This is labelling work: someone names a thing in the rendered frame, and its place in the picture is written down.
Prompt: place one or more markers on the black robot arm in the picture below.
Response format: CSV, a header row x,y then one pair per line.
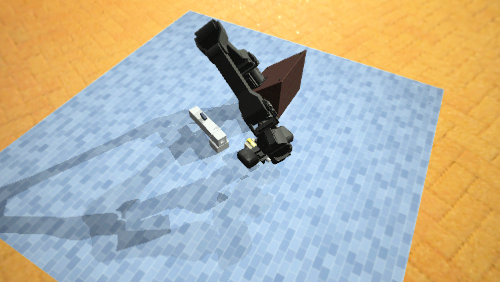
x,y
240,71

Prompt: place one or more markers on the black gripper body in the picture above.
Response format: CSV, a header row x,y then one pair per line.
x,y
249,157

